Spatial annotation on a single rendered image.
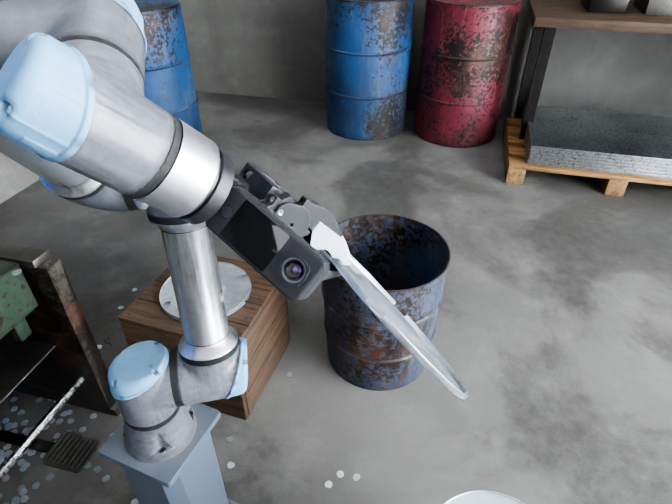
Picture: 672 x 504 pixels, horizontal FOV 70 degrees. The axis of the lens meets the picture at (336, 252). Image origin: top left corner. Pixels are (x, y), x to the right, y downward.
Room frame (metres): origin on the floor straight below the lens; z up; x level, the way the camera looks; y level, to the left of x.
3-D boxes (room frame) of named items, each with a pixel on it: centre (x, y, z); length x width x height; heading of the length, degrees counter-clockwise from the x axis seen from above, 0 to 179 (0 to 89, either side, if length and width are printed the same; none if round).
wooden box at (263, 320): (1.20, 0.42, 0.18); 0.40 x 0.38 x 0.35; 72
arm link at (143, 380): (0.62, 0.38, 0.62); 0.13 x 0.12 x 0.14; 103
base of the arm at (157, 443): (0.62, 0.38, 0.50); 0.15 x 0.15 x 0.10
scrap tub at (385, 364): (1.26, -0.16, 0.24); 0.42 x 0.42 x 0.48
